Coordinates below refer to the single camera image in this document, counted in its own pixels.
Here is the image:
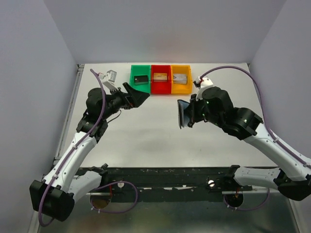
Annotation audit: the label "black leather card holder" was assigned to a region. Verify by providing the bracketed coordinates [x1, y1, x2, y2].
[177, 100, 190, 129]

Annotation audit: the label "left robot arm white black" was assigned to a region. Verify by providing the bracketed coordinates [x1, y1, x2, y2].
[29, 83, 150, 221]

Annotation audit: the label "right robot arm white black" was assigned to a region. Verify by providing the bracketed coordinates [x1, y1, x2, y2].
[177, 87, 311, 201]

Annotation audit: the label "black card in green bin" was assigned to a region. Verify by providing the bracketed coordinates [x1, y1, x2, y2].
[134, 75, 149, 85]

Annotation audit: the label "gold card in red bin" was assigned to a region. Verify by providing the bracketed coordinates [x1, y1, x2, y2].
[153, 73, 168, 82]

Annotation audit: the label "silver cards in yellow bin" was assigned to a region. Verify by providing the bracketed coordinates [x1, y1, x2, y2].
[173, 73, 188, 84]

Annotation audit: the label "red plastic bin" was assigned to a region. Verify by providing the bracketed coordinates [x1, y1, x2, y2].
[151, 65, 172, 95]

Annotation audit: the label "green plastic bin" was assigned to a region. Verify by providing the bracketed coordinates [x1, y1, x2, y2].
[130, 65, 151, 94]

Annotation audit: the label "yellow plastic bin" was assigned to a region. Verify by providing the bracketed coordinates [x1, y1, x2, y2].
[171, 65, 192, 95]

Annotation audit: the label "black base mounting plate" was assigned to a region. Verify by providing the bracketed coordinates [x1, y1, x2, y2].
[50, 166, 284, 203]

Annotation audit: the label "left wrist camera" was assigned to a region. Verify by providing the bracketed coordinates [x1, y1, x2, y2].
[99, 70, 118, 91]

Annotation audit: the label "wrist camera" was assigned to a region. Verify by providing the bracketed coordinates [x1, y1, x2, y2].
[99, 70, 118, 91]
[193, 76, 214, 101]

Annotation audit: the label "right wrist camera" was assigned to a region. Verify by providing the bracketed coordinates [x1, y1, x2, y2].
[193, 76, 214, 101]

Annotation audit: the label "aluminium rail left side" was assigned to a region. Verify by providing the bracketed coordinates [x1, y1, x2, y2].
[52, 64, 85, 166]

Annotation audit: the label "aluminium rail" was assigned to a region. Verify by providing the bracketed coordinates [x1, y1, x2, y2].
[52, 64, 85, 166]
[80, 186, 296, 195]

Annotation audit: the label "aluminium rail front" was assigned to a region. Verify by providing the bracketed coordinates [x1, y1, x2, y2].
[80, 186, 296, 195]

